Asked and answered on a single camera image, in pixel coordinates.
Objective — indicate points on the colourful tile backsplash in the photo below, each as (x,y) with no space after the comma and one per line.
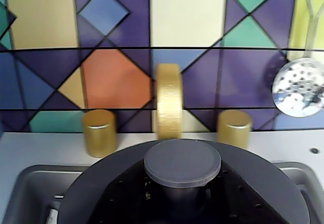
(121,32)

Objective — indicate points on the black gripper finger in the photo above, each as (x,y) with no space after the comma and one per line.
(233,203)
(126,203)

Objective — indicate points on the blue toy kitchen unit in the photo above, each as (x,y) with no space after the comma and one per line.
(38,145)

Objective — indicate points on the gray round lid with knob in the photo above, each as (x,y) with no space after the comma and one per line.
(182,160)

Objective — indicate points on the gold faucet spout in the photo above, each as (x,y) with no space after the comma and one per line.
(169,102)

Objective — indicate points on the gray sink basin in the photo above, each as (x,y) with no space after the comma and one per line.
(35,188)

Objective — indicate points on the metal skimmer spoon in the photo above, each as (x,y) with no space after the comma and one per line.
(298,87)

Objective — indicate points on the gold faucet knob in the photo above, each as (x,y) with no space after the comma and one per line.
(99,133)
(235,129)

